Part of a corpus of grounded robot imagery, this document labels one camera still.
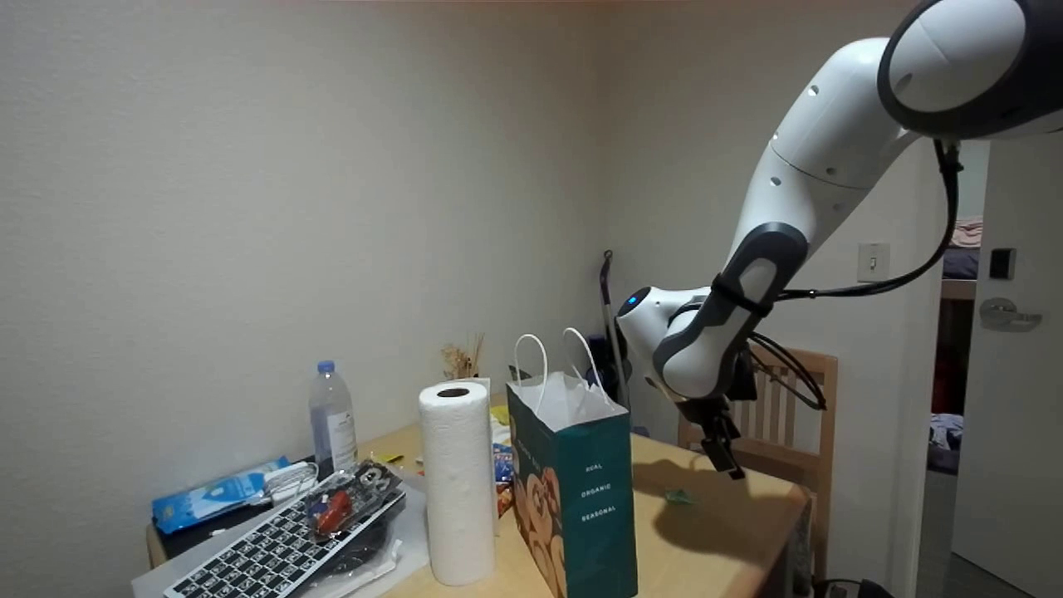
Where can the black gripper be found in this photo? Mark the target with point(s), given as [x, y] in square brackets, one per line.
[724, 416]

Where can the small green object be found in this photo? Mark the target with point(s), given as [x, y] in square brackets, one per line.
[680, 496]

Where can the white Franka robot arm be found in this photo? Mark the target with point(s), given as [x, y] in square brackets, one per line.
[819, 167]

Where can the teal printed paper bag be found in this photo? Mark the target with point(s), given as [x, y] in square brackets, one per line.
[582, 499]

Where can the wooden chair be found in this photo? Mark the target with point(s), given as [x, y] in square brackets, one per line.
[790, 433]

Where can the red and blue snack packet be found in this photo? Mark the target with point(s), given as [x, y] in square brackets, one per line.
[502, 477]

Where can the white paper towel roll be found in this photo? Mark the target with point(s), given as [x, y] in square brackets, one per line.
[456, 486]

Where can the white door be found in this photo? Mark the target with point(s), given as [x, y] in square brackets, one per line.
[1013, 387]

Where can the black panel on door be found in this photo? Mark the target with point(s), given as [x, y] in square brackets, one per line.
[1001, 265]

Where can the clear plastic water bottle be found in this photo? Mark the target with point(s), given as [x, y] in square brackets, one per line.
[334, 425]

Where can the red tool on keyboard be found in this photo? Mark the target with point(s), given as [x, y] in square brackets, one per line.
[334, 512]

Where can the black and white keyboard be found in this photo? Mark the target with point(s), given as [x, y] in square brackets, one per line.
[275, 542]

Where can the blue tissue pack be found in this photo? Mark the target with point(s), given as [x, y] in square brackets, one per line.
[218, 499]

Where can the white wall light switch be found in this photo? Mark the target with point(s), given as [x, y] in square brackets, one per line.
[871, 261]

